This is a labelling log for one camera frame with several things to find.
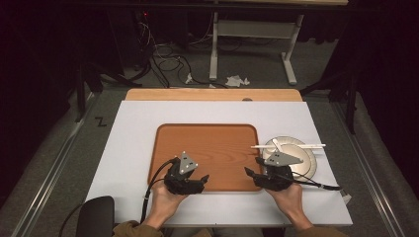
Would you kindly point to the wooden table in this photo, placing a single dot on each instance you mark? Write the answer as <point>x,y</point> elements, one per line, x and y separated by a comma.
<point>197,94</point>

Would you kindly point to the crumpled white paper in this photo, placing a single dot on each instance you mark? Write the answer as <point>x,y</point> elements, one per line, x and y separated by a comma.
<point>235,80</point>

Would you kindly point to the small white paper scrap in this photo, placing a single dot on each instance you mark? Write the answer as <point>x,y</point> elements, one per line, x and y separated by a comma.
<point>188,79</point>

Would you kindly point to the cream round plate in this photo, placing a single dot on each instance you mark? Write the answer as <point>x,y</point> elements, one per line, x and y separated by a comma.
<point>304,163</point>

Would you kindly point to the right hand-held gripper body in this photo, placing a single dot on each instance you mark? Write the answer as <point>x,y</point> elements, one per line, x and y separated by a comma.
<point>276,174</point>

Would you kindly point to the person's left hand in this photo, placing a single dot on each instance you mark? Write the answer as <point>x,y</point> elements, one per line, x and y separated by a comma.
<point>164,205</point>

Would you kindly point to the white spoon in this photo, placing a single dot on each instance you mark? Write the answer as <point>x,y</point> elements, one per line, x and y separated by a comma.
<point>276,144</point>

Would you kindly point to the white desk frame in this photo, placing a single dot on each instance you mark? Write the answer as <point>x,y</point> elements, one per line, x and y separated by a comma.
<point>257,29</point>

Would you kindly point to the person's right hand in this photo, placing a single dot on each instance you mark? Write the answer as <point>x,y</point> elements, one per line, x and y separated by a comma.
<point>291,202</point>

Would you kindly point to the metal floor rail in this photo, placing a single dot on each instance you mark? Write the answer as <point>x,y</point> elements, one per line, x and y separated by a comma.
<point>49,171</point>
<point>369,171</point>

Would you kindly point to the black chair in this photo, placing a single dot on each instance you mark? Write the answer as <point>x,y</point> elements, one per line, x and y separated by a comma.
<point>97,217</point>

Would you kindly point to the brown wooden tray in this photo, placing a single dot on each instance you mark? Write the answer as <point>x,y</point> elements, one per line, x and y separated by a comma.
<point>214,148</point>

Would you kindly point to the white plug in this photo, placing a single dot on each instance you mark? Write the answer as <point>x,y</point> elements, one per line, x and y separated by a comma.
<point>346,198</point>

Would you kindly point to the white table board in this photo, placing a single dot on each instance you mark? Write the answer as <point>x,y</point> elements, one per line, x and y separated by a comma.
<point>131,148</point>

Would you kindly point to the white chopsticks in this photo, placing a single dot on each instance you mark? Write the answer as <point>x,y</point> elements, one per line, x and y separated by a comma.
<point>306,145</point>

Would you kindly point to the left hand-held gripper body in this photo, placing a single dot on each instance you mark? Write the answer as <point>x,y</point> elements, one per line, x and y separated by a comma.
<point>179,181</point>

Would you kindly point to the black metal stand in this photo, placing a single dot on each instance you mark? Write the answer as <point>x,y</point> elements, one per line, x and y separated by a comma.
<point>349,95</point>
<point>84,89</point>

